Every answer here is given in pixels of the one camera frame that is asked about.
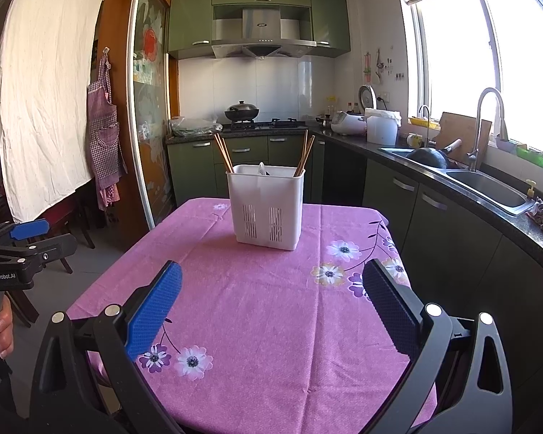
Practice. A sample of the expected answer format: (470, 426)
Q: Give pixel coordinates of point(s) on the thin steel tap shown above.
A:
(427, 122)

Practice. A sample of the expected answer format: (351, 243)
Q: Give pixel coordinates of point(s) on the person's left hand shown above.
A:
(3, 330)

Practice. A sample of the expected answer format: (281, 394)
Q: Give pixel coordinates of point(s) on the black lidded wok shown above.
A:
(242, 110)

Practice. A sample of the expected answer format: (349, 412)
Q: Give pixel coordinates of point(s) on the white rice cooker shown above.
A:
(346, 124)

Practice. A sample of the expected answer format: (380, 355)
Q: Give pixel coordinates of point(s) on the purple floral tablecloth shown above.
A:
(253, 325)

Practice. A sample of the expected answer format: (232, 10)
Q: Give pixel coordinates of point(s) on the yellow plastic box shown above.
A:
(423, 122)

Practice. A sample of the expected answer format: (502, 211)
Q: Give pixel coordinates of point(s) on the pink hanging ornament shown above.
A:
(367, 68)

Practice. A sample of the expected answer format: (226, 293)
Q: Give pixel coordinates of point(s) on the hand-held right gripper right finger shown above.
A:
(391, 312)

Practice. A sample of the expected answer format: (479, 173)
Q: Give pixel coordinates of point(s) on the green wall cabinets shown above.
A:
(190, 18)

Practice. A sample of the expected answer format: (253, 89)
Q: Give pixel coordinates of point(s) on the kitchen window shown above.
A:
(457, 54)

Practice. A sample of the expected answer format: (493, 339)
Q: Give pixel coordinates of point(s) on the dark sink base cabinet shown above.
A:
(457, 244)

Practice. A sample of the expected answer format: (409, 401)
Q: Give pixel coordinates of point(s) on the tall steel faucet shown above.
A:
(477, 122)

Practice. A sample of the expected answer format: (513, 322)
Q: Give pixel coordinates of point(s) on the clear plastic bag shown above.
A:
(192, 125)

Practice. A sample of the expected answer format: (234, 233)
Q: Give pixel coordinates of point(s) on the white plastic utensil holder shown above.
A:
(264, 208)

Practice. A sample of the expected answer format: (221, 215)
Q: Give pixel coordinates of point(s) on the dark wooden chair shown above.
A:
(68, 221)
(22, 307)

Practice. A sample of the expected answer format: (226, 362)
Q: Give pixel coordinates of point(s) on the steel range hood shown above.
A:
(262, 22)

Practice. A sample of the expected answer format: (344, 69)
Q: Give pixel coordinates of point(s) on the white hanging sheet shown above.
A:
(45, 99)

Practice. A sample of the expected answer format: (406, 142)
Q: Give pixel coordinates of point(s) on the white plastic bucket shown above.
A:
(381, 131)

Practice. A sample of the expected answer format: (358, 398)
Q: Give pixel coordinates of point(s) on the green plastic container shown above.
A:
(531, 156)

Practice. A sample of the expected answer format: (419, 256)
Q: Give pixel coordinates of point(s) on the frosted glass sliding door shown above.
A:
(149, 99)

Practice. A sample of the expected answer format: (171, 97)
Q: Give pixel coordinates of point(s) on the wooden cutting board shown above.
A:
(457, 129)

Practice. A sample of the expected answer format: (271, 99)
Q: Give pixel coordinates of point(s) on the white mug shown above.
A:
(415, 140)

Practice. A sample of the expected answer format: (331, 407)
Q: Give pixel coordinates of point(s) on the green stove base cabinet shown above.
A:
(194, 167)

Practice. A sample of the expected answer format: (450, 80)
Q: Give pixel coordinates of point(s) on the hanging white scoop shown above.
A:
(378, 74)

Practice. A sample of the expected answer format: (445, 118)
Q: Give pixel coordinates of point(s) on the row of small wall hooks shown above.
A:
(396, 72)

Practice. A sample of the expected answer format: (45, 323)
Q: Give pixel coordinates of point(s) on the black gas stove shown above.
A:
(280, 123)

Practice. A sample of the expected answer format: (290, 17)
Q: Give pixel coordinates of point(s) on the steel double sink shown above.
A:
(493, 190)

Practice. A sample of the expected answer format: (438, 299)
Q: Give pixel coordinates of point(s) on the cluster of condiment bottles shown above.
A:
(328, 120)

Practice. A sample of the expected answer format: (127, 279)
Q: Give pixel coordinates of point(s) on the black granite countertop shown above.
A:
(357, 142)

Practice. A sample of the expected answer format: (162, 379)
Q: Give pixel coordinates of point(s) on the checkered apron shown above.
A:
(102, 144)

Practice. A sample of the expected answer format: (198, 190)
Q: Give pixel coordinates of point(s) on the small yellow-knob tap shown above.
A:
(531, 187)

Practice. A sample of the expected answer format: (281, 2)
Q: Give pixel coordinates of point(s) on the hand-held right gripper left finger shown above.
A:
(156, 312)

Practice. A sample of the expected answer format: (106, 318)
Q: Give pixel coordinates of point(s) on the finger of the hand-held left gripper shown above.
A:
(49, 248)
(29, 229)

